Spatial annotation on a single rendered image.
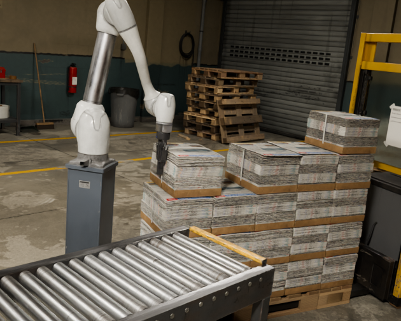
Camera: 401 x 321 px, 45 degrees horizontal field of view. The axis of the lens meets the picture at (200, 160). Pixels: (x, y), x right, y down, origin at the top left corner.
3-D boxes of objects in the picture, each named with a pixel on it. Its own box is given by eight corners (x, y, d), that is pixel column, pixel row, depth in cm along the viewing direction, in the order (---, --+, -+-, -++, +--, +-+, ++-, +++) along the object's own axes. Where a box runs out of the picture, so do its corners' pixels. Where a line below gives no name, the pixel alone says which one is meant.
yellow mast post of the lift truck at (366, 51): (325, 254, 398) (360, 32, 360) (333, 253, 402) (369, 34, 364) (333, 258, 390) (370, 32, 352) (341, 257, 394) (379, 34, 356)
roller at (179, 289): (109, 248, 199) (109, 258, 200) (187, 295, 166) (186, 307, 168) (119, 244, 202) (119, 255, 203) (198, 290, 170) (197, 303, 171)
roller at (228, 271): (163, 232, 218) (156, 241, 217) (242, 271, 186) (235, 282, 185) (168, 237, 221) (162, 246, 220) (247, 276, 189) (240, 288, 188)
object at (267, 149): (230, 144, 308) (230, 142, 308) (267, 143, 322) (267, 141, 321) (263, 156, 277) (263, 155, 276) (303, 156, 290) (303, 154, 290)
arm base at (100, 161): (64, 165, 241) (65, 154, 240) (83, 156, 263) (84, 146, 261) (98, 170, 238) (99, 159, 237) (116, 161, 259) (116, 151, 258)
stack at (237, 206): (132, 307, 308) (141, 180, 290) (283, 283, 361) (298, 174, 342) (154, 341, 274) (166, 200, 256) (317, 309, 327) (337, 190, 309)
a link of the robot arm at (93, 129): (79, 155, 241) (81, 111, 236) (73, 147, 257) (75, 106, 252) (112, 155, 247) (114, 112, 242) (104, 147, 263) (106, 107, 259)
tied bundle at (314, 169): (263, 176, 329) (267, 142, 324) (298, 175, 342) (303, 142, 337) (296, 192, 296) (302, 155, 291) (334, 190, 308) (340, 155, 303)
